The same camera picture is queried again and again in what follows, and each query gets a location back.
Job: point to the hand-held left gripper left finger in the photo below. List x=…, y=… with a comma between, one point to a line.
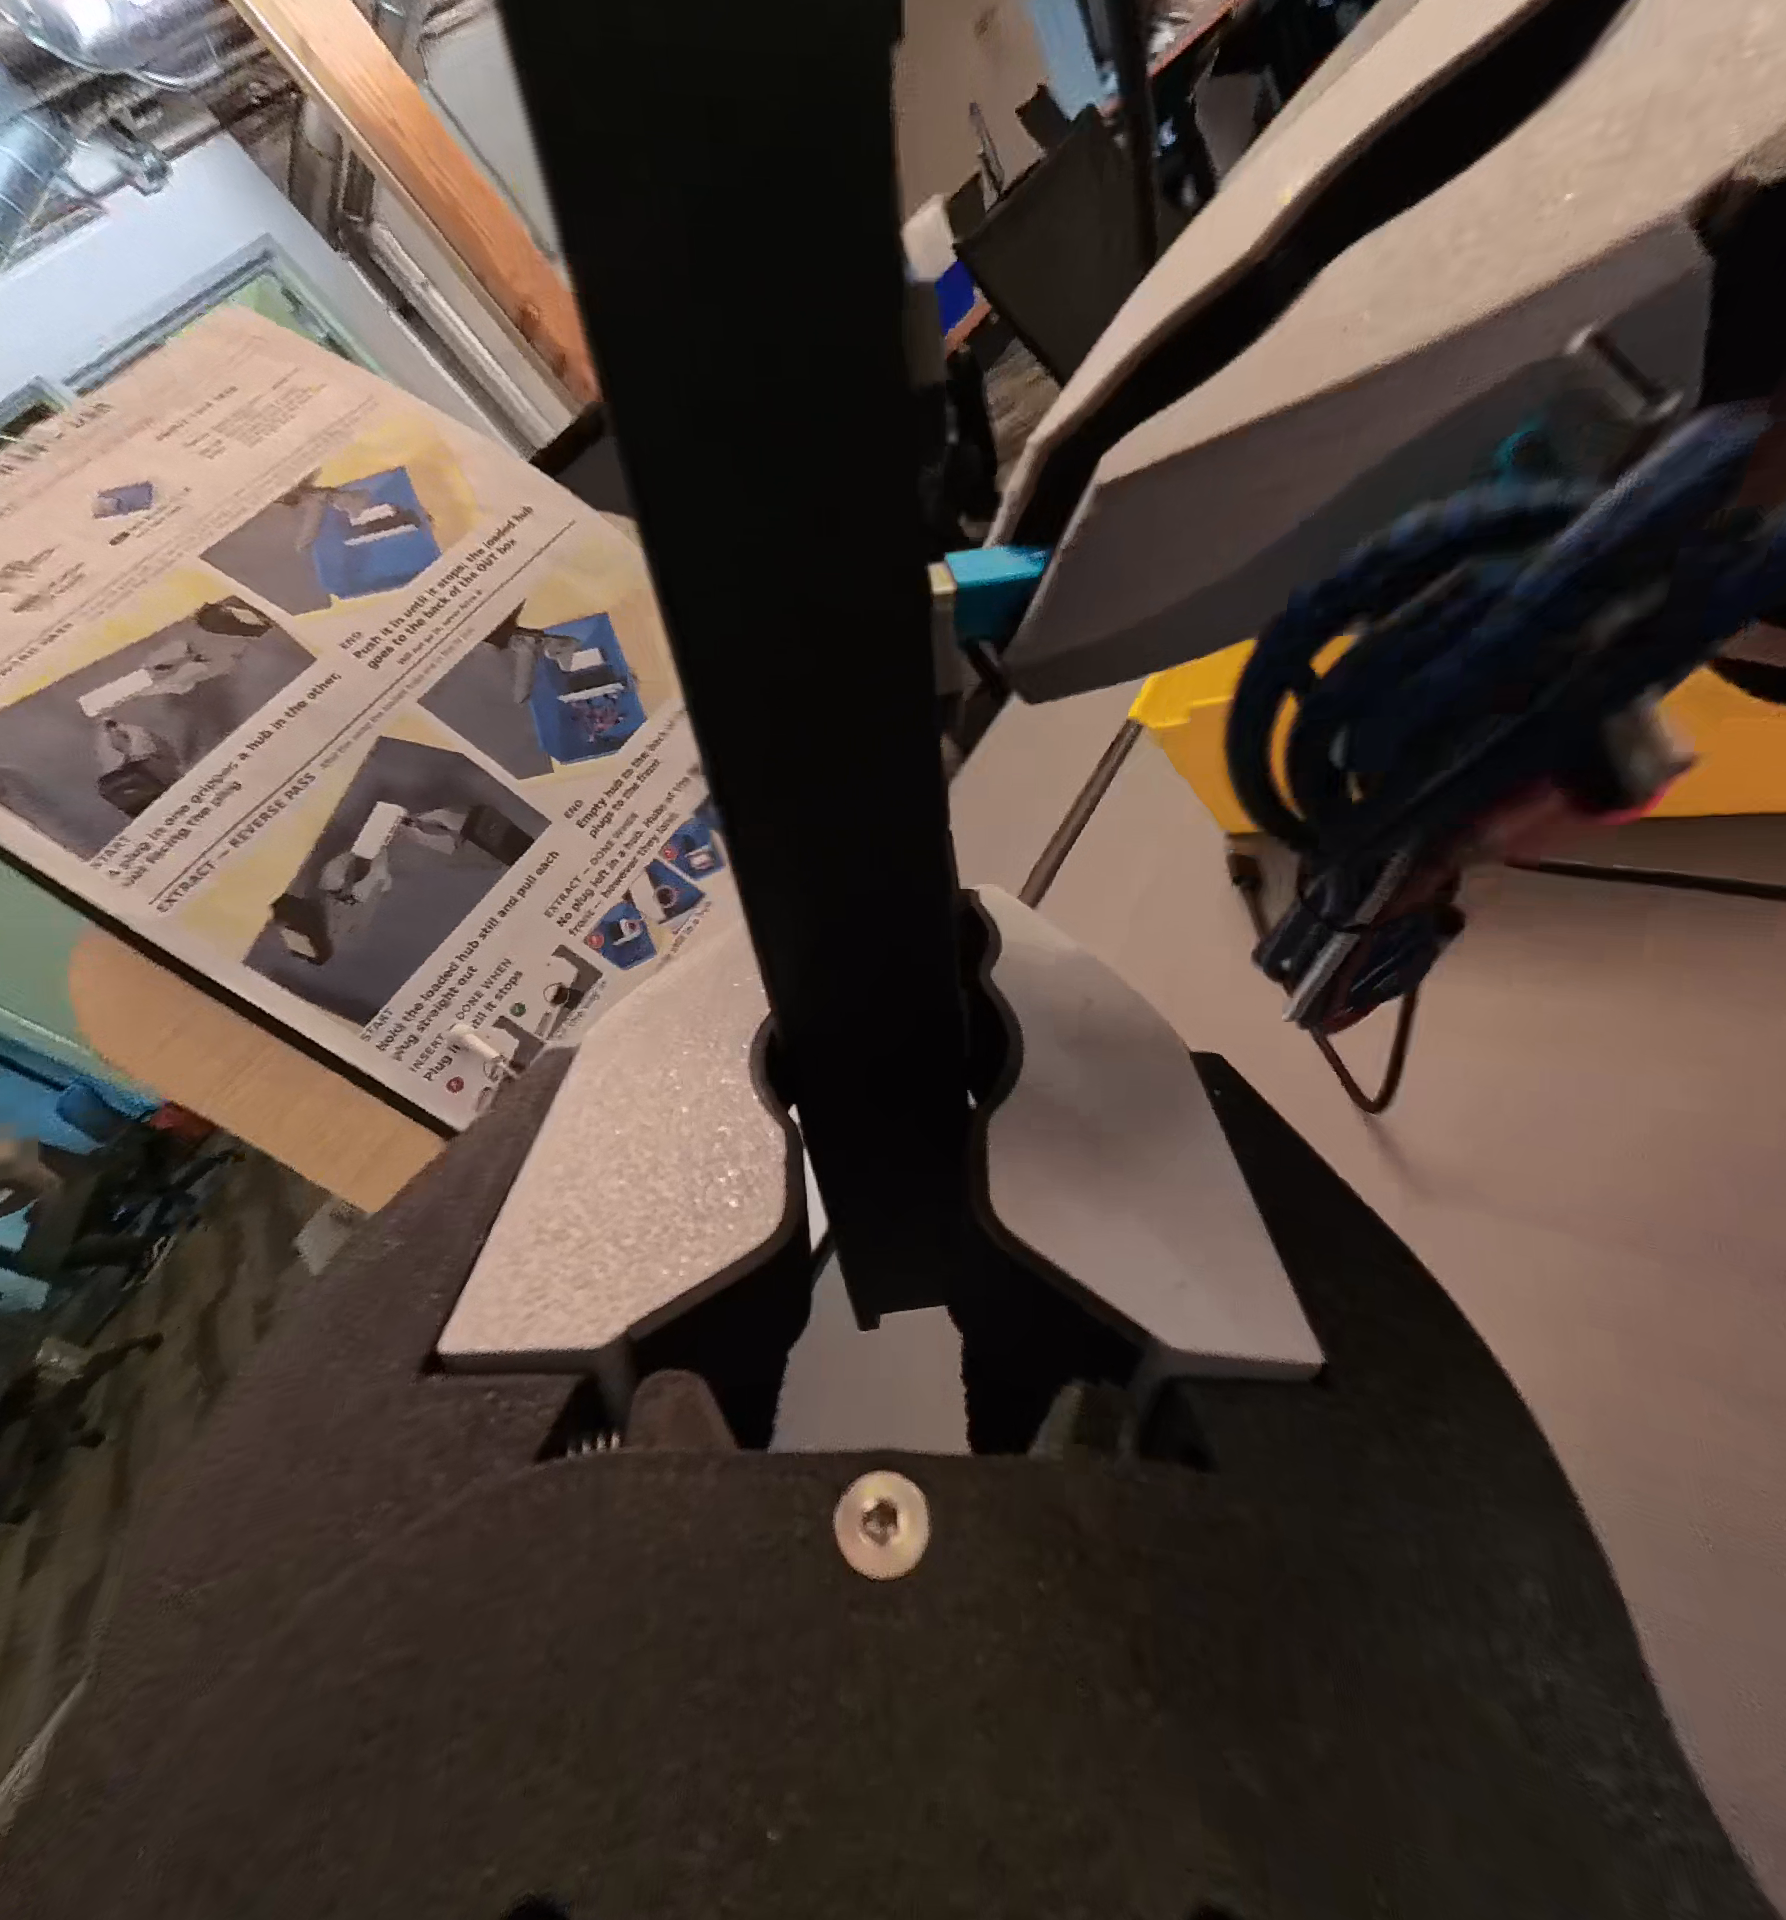
x=637, y=1185

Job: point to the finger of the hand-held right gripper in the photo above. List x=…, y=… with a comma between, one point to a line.
x=1281, y=150
x=1358, y=420

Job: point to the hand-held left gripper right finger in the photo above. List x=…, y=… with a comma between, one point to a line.
x=1132, y=1185

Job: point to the yellow plastic bin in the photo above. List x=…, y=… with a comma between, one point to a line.
x=1764, y=750

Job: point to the black usb hub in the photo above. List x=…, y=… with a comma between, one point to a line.
x=742, y=450

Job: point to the black chair with grey seat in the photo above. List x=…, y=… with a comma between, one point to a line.
x=1057, y=241

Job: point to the instruction sheet on stand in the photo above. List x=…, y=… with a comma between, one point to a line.
x=234, y=1080

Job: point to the printed instruction sheet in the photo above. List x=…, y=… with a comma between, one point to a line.
x=234, y=674

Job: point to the wooden post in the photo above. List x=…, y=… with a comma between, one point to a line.
x=428, y=181

